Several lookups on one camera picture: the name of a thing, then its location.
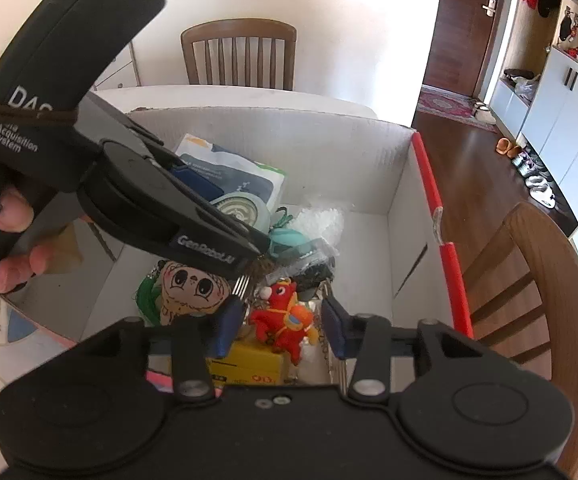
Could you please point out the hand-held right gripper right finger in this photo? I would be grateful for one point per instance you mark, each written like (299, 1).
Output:
(336, 327)

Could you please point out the white blue wipes packet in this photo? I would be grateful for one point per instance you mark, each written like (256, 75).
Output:
(249, 175)

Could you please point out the teal silicone pouch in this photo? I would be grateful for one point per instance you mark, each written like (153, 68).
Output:
(289, 240)

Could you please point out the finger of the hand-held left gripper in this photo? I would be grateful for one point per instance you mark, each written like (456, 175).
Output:
(219, 225)
(196, 182)

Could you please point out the black item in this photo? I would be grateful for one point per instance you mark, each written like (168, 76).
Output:
(314, 267)

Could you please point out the plastic bags on bench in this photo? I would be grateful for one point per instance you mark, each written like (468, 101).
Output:
(521, 82)

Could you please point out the patterned red rug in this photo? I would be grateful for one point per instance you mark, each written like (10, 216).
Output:
(444, 107)

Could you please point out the tape roll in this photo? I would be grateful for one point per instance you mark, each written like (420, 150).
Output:
(241, 210)

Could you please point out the row of shoes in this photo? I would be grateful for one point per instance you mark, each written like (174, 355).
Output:
(534, 177)

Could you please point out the person's left hand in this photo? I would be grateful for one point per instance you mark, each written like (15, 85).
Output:
(11, 217)

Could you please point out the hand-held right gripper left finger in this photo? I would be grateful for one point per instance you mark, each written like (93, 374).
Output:
(229, 327)

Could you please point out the metal fork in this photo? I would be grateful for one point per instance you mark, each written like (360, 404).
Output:
(241, 287)

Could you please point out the dark blue speckled placemat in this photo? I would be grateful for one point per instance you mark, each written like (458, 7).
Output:
(16, 327)

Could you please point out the pair of white slippers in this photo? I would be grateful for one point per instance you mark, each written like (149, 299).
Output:
(484, 114)

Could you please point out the brown-haired plush doll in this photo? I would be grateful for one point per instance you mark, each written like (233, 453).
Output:
(194, 290)

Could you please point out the white wooden sideboard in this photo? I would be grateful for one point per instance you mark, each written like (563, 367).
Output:
(119, 70)

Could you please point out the yellow box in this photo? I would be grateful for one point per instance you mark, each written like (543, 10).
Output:
(259, 365)

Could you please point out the red plush horse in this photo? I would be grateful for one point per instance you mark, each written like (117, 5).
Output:
(281, 320)

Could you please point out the wooden dining chair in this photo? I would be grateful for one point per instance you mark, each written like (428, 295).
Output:
(559, 270)
(239, 30)

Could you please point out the red cardboard box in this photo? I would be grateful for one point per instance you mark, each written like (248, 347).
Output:
(349, 160)

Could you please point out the dark wooden door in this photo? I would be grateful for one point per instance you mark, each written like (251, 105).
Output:
(464, 25)

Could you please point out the pair of orange slippers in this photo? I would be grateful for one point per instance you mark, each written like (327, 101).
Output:
(508, 147)

